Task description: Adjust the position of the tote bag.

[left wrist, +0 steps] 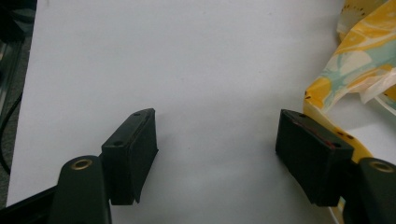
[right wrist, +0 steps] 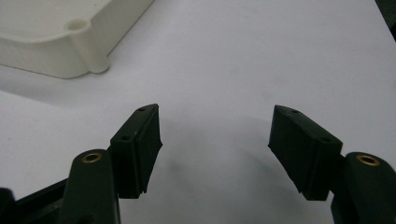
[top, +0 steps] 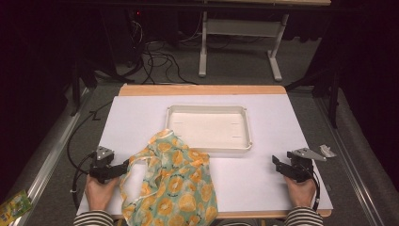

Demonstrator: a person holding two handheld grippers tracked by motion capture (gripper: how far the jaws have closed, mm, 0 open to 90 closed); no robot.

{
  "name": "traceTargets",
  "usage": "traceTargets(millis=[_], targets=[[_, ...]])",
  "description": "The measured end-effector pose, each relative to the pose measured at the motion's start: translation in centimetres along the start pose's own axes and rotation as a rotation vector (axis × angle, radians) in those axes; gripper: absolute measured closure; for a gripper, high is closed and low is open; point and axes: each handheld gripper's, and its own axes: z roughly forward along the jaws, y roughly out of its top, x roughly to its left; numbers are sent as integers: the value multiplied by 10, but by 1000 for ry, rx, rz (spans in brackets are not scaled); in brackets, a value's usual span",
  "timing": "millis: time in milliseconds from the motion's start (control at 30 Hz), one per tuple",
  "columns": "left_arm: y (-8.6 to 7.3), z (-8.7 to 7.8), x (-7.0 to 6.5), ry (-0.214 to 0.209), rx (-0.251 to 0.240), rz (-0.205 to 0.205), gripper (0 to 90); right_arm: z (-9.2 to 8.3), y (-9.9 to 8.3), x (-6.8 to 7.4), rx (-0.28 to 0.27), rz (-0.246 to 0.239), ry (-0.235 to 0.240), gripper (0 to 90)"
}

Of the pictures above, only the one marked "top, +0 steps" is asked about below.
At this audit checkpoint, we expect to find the person's left hand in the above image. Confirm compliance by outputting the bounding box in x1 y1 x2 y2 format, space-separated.
85 173 121 212

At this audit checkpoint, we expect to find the green printed packet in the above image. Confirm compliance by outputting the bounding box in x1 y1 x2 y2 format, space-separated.
0 189 33 226

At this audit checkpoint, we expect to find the left hand-held gripper cable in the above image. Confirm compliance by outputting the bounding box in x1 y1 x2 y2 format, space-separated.
71 151 97 211

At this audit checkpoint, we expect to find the right hand-held gripper cable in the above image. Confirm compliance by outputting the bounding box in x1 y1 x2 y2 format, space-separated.
309 170 322 211

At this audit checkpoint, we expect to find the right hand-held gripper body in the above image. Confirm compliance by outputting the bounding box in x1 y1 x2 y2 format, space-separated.
286 147 327 184

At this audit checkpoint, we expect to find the crumpled white paper scrap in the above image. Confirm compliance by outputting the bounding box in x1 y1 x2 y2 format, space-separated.
319 144 338 158

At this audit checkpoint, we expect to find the yellow floral patterned cloth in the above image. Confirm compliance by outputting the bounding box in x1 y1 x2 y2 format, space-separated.
119 128 219 226

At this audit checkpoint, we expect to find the person's right hand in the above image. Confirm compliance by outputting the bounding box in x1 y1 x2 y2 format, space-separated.
283 175 317 209

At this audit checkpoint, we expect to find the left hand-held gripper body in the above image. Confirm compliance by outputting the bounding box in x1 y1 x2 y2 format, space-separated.
88 145 116 185

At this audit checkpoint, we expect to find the black metal stand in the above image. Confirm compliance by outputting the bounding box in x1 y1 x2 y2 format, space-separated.
284 62 343 129
69 56 126 118

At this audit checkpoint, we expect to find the white metal desk frame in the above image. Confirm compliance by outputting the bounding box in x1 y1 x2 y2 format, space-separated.
198 10 290 83

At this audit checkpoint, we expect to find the bundle of black cables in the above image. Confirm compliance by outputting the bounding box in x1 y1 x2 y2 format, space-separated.
125 18 200 86

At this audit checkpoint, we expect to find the hand-held gripper cable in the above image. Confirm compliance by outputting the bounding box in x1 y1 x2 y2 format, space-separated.
309 170 322 211
71 151 97 211

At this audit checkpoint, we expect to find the white plastic tray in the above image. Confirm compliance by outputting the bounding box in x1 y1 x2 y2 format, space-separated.
165 105 253 153

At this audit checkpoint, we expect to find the aluminium floor rail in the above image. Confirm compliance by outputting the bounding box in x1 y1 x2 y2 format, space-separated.
8 88 92 226
314 97 381 226

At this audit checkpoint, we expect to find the black floor cable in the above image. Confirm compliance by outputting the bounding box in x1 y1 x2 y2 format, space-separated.
66 100 114 176

